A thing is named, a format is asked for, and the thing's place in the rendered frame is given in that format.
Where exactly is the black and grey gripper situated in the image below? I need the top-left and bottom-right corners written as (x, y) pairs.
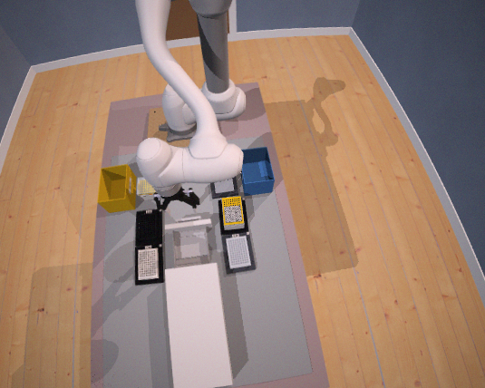
top-left (154, 187), bottom-right (199, 217)

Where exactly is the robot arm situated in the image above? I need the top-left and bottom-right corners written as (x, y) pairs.
top-left (135, 0), bottom-right (246, 197)

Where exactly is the grey flat work mat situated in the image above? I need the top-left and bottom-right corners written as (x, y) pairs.
top-left (102, 153), bottom-right (313, 388)

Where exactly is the blue open-top bin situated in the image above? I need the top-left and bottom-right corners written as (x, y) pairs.
top-left (240, 147), bottom-right (275, 196)

